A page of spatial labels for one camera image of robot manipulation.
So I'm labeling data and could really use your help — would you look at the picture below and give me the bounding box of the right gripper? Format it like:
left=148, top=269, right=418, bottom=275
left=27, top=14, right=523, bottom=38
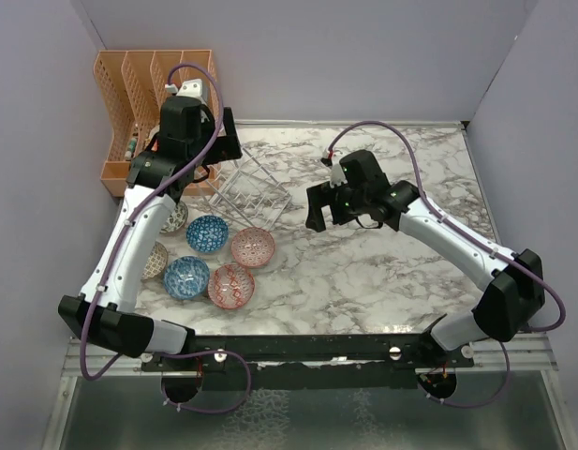
left=305, top=177, right=368, bottom=233

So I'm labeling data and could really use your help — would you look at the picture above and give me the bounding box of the black leaf pattern bowl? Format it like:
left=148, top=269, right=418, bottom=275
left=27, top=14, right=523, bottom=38
left=160, top=201, right=188, bottom=234

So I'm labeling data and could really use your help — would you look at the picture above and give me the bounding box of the dark blue triangle bowl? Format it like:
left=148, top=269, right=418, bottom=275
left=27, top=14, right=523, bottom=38
left=185, top=215, right=230, bottom=253

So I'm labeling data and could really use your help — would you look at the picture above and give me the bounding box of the pink patterned bowl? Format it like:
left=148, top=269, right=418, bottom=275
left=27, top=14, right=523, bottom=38
left=230, top=227, right=275, bottom=268

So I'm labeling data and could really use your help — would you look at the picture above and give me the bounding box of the light blue floral bowl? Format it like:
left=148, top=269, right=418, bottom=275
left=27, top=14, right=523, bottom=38
left=163, top=256, right=210, bottom=300

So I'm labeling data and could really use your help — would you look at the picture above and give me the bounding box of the red lattice bowl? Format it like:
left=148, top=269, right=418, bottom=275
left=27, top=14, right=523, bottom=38
left=207, top=263, right=255, bottom=309

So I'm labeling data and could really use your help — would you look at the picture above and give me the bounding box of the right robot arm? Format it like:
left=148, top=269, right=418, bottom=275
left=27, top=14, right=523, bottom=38
left=305, top=150, right=544, bottom=367

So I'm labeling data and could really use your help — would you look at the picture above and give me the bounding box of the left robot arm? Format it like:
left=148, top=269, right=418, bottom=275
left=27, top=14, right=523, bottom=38
left=58, top=96, right=242, bottom=370

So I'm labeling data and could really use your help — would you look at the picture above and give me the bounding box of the orange plastic desk organizer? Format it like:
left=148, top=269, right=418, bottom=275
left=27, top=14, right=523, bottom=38
left=94, top=50, right=217, bottom=198

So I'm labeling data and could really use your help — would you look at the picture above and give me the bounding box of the brown geometric bowl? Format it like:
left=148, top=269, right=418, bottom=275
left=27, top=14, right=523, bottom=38
left=141, top=242, right=169, bottom=281

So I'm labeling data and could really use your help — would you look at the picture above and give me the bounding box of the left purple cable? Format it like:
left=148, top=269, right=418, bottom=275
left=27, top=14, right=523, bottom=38
left=80, top=62, right=252, bottom=415

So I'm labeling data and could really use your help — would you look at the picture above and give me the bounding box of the purple cable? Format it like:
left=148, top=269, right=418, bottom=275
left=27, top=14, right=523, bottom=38
left=80, top=62, right=252, bottom=415
left=326, top=120, right=567, bottom=409

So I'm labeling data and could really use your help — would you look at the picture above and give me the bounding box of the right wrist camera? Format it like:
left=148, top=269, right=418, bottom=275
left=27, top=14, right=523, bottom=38
left=320, top=150, right=348, bottom=188

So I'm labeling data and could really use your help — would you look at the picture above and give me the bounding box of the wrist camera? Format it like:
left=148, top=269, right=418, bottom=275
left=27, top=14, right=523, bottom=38
left=320, top=150, right=348, bottom=188
left=165, top=79, right=209, bottom=104

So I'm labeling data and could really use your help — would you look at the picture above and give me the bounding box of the white wire dish rack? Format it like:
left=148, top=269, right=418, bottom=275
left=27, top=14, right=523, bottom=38
left=199, top=150, right=291, bottom=232

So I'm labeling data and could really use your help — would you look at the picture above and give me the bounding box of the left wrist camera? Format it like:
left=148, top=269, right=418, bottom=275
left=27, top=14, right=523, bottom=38
left=165, top=79, right=209, bottom=104

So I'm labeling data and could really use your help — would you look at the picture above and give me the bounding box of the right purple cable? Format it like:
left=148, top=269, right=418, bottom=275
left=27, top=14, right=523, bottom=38
left=326, top=120, right=567, bottom=409

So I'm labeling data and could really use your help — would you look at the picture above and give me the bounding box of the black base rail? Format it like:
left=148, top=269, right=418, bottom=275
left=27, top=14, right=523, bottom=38
left=141, top=334, right=473, bottom=391

